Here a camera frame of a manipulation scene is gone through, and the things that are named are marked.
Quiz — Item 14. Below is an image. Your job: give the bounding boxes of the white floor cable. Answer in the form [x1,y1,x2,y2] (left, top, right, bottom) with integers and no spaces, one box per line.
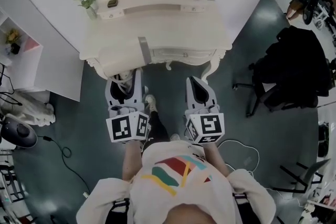
[217,138,300,205]

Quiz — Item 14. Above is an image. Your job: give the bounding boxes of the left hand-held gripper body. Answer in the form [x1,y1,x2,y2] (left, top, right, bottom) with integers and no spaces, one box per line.
[106,105,151,144]

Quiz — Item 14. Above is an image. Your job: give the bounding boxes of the black floor cable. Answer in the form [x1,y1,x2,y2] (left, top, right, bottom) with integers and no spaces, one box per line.
[36,135,91,199]

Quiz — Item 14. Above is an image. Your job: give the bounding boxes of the pink card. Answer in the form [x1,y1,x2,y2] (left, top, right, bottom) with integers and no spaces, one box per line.
[25,36,36,50]

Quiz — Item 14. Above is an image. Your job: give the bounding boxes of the yellow flowers in black pot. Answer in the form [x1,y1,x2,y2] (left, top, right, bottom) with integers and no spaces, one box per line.
[5,28,22,55]

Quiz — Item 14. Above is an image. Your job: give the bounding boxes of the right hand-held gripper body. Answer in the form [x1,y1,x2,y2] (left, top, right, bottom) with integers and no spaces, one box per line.
[183,105,225,144]

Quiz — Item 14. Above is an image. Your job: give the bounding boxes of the green glass vase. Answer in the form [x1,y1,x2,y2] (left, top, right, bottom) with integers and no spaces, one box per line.
[86,6,98,20]

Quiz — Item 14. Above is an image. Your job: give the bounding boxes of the white ornate vanity table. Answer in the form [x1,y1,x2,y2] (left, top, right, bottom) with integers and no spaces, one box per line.
[78,0,233,81]

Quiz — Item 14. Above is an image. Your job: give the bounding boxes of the cream hair dryer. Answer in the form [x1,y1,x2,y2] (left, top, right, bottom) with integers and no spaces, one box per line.
[101,36,153,95]

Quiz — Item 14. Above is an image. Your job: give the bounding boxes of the black harness strap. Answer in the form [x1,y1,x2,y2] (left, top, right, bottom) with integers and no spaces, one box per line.
[104,198,131,224]
[232,193,250,224]

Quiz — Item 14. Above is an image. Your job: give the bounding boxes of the grey chair with black legs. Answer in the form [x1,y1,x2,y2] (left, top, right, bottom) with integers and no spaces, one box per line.
[271,158,331,194]

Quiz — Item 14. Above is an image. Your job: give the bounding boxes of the person's left forearm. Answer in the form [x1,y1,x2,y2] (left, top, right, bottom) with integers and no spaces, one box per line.
[122,140,144,182]

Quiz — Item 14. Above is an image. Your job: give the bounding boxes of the person's right forearm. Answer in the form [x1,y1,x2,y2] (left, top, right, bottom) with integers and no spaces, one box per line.
[202,143,230,179]

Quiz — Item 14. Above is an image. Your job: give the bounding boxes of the person's black trouser leg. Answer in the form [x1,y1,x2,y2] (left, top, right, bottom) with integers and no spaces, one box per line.
[145,110,170,145]

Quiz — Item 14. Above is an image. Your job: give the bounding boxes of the dark round domed object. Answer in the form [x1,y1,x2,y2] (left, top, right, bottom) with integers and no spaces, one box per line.
[0,116,38,149]

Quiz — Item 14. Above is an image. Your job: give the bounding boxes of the person's white printed shirt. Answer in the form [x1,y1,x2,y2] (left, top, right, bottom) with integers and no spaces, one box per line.
[76,140,278,224]

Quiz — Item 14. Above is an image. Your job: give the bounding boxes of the black metal rack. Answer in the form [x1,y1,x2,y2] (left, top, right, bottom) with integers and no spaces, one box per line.
[0,149,27,224]

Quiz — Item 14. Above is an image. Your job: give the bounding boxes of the person's left shoe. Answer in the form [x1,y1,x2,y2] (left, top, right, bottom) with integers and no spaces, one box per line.
[144,94,158,111]

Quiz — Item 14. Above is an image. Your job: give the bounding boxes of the white cubby shelf unit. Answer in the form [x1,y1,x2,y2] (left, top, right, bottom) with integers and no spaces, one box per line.
[0,6,44,87]

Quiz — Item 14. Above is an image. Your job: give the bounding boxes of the person's head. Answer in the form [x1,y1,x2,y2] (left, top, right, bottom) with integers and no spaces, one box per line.
[167,203,229,224]

